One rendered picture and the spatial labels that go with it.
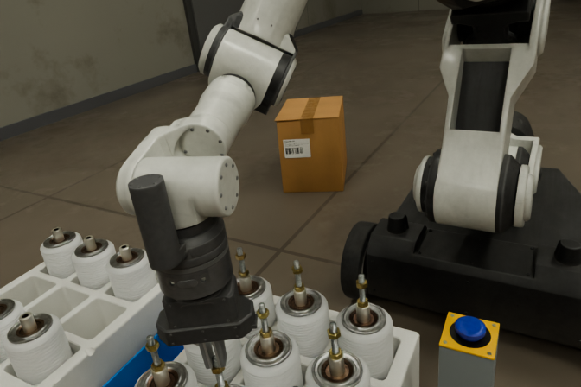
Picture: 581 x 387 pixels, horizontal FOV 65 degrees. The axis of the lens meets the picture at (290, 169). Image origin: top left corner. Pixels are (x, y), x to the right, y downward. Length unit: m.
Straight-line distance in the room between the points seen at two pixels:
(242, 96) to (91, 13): 3.31
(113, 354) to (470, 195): 0.75
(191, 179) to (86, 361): 0.60
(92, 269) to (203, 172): 0.73
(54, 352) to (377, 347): 0.58
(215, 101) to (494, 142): 0.49
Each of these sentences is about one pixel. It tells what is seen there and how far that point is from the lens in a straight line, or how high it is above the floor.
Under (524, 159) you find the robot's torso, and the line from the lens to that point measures 1.21.
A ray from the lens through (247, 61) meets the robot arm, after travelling 0.67.
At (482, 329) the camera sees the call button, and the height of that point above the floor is 0.33.
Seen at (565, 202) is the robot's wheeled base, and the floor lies 0.17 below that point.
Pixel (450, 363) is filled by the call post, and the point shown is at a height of 0.29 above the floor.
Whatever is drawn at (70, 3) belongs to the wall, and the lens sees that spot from 3.81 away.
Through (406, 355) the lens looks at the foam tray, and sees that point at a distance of 0.87.
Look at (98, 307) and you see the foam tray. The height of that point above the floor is 0.16.
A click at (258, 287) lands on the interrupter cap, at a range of 0.91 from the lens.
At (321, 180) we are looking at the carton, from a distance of 1.78.
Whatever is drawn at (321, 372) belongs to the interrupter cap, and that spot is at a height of 0.25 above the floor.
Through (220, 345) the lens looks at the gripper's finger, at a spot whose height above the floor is 0.38.
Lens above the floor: 0.80
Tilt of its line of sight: 23 degrees down
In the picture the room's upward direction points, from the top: 7 degrees counter-clockwise
